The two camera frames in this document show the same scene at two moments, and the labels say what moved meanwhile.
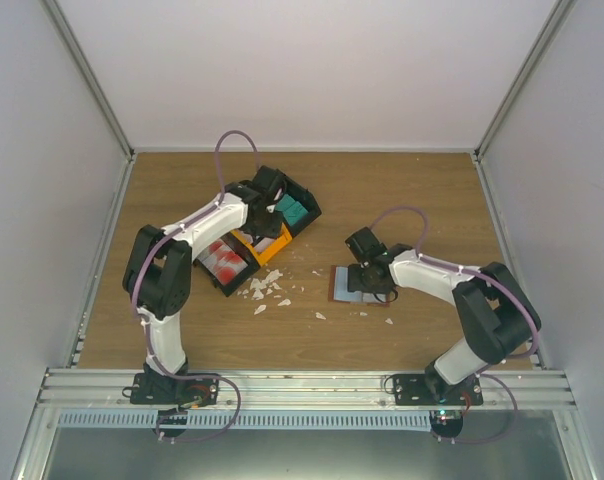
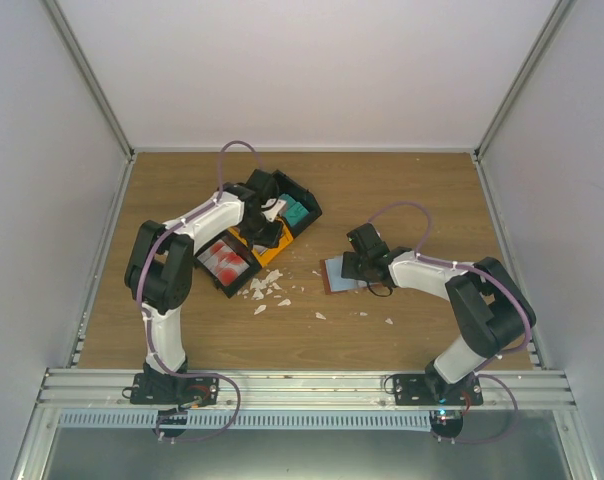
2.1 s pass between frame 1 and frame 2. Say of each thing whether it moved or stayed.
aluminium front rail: stayed
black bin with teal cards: stayed
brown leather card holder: moved
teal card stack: stayed
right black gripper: moved
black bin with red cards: stayed
